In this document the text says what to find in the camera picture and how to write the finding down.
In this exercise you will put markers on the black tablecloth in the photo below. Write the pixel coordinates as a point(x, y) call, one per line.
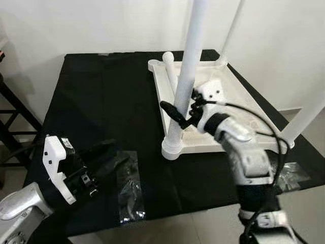
point(101, 101)

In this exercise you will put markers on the white plastic children table top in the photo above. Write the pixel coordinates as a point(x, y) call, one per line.
point(238, 89)

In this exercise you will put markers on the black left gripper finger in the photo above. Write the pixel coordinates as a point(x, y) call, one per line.
point(99, 148)
point(111, 166)

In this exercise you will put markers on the black stool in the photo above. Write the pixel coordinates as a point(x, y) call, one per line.
point(10, 109)

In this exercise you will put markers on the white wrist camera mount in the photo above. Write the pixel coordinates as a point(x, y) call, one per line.
point(210, 90)
point(56, 162)

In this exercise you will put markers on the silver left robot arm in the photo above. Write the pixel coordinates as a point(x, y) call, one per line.
point(25, 208)

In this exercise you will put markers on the clear tape strip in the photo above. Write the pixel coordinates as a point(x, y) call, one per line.
point(293, 177)

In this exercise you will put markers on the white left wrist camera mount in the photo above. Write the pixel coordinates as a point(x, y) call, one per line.
point(56, 162)

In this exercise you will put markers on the small clear plastic packet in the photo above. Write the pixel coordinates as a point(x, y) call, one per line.
point(103, 53)

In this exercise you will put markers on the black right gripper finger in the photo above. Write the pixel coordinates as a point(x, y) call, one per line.
point(174, 114)

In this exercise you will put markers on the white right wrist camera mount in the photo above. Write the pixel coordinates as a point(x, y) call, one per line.
point(210, 90)

